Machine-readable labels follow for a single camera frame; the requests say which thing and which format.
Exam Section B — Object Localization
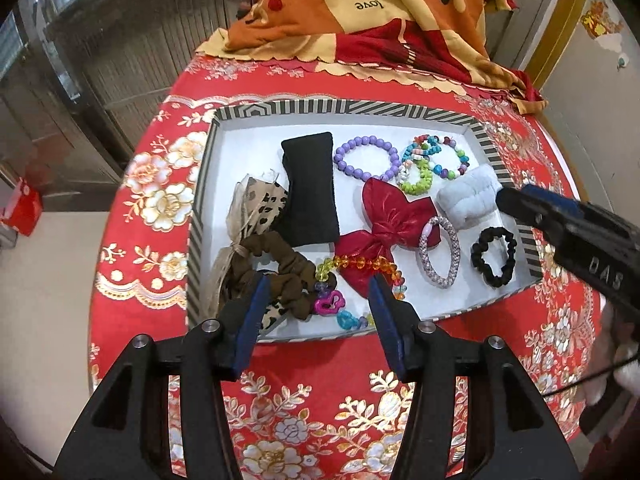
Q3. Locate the green bead bracelet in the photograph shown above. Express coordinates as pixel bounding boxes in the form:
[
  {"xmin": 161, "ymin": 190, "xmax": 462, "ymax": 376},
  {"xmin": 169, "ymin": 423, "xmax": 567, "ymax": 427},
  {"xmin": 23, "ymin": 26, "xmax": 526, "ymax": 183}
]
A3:
[{"xmin": 399, "ymin": 162, "xmax": 434, "ymax": 196}]

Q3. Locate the colourful wall sticker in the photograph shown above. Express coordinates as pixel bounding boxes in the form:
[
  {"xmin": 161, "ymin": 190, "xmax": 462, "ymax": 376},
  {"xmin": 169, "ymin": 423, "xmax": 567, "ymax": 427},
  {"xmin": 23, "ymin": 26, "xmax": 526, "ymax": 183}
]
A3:
[{"xmin": 582, "ymin": 0, "xmax": 626, "ymax": 38}]

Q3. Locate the red cardboard box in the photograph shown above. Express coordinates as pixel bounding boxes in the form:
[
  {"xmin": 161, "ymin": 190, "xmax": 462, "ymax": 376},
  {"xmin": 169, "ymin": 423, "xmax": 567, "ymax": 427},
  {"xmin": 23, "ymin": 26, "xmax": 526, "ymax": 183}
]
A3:
[{"xmin": 0, "ymin": 177, "xmax": 43, "ymax": 236}]

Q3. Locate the black scrunchie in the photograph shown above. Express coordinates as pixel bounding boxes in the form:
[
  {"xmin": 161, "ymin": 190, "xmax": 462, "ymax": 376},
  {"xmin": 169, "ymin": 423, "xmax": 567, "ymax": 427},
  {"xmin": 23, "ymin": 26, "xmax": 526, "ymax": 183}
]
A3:
[{"xmin": 470, "ymin": 226, "xmax": 518, "ymax": 289}]

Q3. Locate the white fluffy scrunchie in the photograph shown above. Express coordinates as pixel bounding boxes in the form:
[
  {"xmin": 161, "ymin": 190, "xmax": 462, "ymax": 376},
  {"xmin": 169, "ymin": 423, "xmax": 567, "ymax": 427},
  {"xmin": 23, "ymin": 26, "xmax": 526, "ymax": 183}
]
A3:
[{"xmin": 437, "ymin": 169, "xmax": 502, "ymax": 228}]

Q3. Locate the striped cardboard box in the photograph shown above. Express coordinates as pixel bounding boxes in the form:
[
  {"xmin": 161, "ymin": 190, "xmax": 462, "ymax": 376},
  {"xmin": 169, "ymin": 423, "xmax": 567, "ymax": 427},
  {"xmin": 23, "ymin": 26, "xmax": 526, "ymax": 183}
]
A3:
[{"xmin": 186, "ymin": 100, "xmax": 545, "ymax": 345}]

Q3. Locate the purple bead bracelet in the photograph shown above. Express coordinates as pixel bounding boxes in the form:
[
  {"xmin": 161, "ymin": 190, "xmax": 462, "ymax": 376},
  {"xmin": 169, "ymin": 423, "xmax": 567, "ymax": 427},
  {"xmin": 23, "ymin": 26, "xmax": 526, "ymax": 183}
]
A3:
[{"xmin": 333, "ymin": 135, "xmax": 401, "ymax": 182}]

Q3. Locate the person's right hand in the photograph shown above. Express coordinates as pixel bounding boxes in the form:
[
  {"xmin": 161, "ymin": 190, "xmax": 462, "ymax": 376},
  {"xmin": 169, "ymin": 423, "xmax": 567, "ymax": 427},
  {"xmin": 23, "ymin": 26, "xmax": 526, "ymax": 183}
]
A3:
[{"xmin": 597, "ymin": 305, "xmax": 640, "ymax": 403}]

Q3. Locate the brown scrunchie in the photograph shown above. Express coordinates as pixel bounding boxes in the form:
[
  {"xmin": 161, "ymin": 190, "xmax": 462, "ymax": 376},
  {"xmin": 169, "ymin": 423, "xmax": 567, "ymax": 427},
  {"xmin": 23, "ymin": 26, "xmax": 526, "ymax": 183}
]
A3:
[{"xmin": 222, "ymin": 232, "xmax": 321, "ymax": 321}]

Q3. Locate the leopard print ribbon scrunchie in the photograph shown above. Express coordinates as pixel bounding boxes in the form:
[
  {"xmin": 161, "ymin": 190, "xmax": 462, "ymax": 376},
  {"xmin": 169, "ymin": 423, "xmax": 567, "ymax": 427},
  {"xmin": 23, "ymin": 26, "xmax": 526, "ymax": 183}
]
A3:
[{"xmin": 202, "ymin": 170, "xmax": 296, "ymax": 333}]

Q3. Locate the pastel bead bracelet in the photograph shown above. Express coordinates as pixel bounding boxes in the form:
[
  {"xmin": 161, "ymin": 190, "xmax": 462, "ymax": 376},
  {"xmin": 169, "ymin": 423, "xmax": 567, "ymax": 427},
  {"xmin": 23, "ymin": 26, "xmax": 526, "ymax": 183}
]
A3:
[{"xmin": 400, "ymin": 134, "xmax": 443, "ymax": 166}]

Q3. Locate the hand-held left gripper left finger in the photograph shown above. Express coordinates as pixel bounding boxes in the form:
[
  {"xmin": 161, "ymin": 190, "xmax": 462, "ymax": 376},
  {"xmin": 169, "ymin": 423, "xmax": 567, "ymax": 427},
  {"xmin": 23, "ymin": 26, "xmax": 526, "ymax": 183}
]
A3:
[{"xmin": 52, "ymin": 272, "xmax": 272, "ymax": 480}]

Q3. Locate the black cable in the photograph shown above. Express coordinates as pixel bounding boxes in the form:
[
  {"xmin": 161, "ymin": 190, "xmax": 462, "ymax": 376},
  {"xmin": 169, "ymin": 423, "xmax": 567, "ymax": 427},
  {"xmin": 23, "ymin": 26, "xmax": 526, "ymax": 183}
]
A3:
[{"xmin": 542, "ymin": 345, "xmax": 640, "ymax": 401}]

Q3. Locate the red floral tablecloth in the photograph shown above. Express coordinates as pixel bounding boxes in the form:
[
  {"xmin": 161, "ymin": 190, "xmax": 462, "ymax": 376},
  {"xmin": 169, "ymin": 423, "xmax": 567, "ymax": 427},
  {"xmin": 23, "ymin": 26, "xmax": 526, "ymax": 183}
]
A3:
[{"xmin": 87, "ymin": 52, "xmax": 603, "ymax": 480}]

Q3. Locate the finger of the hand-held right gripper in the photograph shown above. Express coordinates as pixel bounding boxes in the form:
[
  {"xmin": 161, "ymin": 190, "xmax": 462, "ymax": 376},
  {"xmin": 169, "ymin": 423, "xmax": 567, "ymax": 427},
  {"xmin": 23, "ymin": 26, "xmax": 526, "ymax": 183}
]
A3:
[
  {"xmin": 520, "ymin": 184, "xmax": 640, "ymax": 245},
  {"xmin": 496, "ymin": 188, "xmax": 640, "ymax": 311}
]

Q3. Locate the multicolour round bead bracelet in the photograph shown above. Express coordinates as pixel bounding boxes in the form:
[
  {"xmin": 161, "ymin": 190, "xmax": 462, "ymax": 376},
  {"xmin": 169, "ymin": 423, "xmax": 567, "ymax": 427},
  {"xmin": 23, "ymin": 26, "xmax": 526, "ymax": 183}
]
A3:
[{"xmin": 429, "ymin": 136, "xmax": 473, "ymax": 181}]

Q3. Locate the red shiny hair bow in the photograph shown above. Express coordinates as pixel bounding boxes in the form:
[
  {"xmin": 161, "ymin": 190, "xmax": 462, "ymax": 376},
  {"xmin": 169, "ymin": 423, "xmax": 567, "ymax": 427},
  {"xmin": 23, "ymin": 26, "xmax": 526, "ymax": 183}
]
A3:
[{"xmin": 334, "ymin": 178, "xmax": 440, "ymax": 286}]

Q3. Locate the translucent rainbow bead bracelet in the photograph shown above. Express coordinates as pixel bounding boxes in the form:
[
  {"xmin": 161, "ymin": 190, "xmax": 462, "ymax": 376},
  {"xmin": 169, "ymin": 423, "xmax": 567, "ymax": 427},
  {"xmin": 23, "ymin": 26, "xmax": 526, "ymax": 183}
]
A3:
[{"xmin": 312, "ymin": 254, "xmax": 407, "ymax": 332}]

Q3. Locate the black knitted headband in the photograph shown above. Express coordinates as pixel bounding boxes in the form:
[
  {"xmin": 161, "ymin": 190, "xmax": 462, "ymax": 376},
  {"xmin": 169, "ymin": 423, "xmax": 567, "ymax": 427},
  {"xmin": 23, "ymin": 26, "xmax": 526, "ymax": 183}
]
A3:
[{"xmin": 281, "ymin": 131, "xmax": 341, "ymax": 247}]

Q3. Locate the pink white sparkly bracelet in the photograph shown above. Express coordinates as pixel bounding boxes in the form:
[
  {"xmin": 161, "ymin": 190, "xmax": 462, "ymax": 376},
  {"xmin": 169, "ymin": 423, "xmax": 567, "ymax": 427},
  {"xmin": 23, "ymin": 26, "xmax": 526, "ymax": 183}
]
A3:
[{"xmin": 416, "ymin": 216, "xmax": 458, "ymax": 289}]

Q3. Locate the orange patterned blanket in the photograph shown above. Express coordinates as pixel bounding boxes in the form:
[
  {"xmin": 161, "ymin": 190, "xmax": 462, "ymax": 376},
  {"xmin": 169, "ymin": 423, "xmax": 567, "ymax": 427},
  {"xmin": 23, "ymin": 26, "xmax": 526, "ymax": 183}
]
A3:
[{"xmin": 195, "ymin": 0, "xmax": 548, "ymax": 113}]

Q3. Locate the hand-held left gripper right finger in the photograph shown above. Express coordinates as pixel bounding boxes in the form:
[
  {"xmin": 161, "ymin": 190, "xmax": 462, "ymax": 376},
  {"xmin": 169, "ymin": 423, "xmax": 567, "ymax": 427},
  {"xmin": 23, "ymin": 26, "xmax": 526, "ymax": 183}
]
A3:
[{"xmin": 367, "ymin": 275, "xmax": 581, "ymax": 480}]

